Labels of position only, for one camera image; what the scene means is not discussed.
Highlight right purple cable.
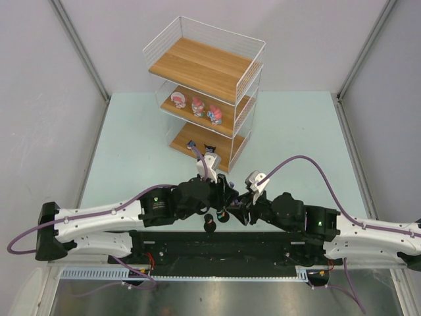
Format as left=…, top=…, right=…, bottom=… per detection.
left=258, top=155, right=421, bottom=313

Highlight aluminium frame rail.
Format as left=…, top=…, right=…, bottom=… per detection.
left=47, top=257, right=407, bottom=269

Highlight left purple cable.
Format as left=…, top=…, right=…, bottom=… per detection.
left=7, top=146, right=211, bottom=297

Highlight purple cable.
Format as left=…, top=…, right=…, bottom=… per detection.
left=258, top=155, right=421, bottom=313
left=7, top=146, right=211, bottom=297

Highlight black duck figurine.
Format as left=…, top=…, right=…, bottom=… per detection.
left=203, top=214, right=216, bottom=233
left=216, top=212, right=230, bottom=223

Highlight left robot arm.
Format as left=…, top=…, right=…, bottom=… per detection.
left=36, top=174, right=239, bottom=261

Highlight pink bunny flower crown figurine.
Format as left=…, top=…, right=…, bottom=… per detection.
left=191, top=96, right=205, bottom=118

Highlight white wire three-tier shelf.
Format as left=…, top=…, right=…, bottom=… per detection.
left=143, top=16, right=266, bottom=172

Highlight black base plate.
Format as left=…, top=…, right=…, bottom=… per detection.
left=122, top=231, right=329, bottom=278

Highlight white pink round figurine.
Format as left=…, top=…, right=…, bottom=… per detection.
left=170, top=92, right=186, bottom=109

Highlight black eared purple figurine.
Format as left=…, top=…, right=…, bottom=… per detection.
left=204, top=144, right=216, bottom=153

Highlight small blue lying figurine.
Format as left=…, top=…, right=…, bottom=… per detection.
left=187, top=140, right=195, bottom=149

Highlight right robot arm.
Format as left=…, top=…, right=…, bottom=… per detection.
left=227, top=192, right=420, bottom=271

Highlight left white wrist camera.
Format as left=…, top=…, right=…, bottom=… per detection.
left=196, top=153, right=221, bottom=182

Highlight purple rabbit figurine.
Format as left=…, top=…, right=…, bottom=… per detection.
left=229, top=182, right=240, bottom=207

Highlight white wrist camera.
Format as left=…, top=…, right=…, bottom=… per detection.
left=196, top=153, right=221, bottom=182
left=245, top=171, right=270, bottom=205

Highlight pink bunny blue bow figurine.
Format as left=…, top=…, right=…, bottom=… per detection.
left=207, top=105, right=222, bottom=125

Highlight white slotted cable duct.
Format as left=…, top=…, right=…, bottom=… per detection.
left=61, top=265, right=310, bottom=282

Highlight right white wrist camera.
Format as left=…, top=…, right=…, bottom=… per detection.
left=245, top=171, right=270, bottom=205

